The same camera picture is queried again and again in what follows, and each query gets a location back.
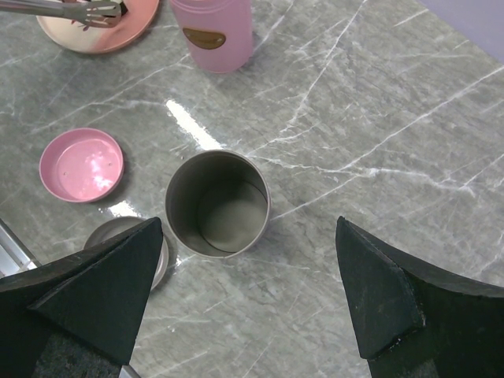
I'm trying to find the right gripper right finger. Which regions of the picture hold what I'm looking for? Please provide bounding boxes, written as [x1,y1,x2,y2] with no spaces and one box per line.
[335,217,503,377]

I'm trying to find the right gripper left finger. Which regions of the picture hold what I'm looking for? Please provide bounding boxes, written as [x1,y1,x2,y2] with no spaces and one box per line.
[1,217,163,377]

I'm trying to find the grey container lid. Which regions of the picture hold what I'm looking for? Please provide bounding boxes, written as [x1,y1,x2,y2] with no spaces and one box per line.
[83,217,169,291]

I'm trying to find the pink container lid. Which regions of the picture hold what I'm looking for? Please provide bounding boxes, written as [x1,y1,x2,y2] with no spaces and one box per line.
[39,128,124,203]

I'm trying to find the grey cylindrical container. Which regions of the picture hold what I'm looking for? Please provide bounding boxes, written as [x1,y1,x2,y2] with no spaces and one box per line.
[165,150,272,259]

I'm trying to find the metal tongs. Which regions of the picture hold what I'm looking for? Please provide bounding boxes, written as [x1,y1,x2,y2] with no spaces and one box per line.
[1,1,122,28]

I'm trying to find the sushi roll piece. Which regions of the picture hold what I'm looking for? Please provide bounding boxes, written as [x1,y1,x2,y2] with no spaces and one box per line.
[113,0,128,17]

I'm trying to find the pink floral plate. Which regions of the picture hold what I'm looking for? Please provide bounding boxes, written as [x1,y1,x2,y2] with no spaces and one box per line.
[35,0,161,54]

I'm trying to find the pink cylindrical container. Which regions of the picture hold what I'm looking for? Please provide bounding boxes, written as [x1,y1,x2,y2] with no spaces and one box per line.
[170,0,254,73]

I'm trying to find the aluminium rail frame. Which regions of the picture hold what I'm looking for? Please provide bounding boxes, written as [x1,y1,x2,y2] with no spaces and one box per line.
[0,220,40,278]

